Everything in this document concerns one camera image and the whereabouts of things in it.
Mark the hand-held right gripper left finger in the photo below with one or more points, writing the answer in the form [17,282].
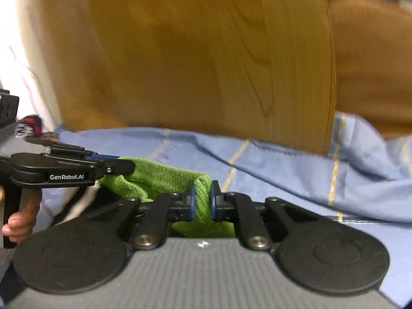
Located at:
[191,202]

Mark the wood grain panel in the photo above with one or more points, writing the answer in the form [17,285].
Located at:
[180,54]

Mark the navy green striped knit sweater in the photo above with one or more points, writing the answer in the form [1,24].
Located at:
[154,175]

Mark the blue checked bedsheet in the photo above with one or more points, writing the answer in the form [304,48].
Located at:
[289,173]

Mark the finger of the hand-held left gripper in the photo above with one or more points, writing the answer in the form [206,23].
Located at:
[64,170]
[69,150]

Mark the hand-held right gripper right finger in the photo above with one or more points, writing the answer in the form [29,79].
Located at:
[215,202]

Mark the person's left hand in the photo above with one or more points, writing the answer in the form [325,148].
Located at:
[19,228]

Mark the brown cushion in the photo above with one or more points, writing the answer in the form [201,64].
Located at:
[373,64]

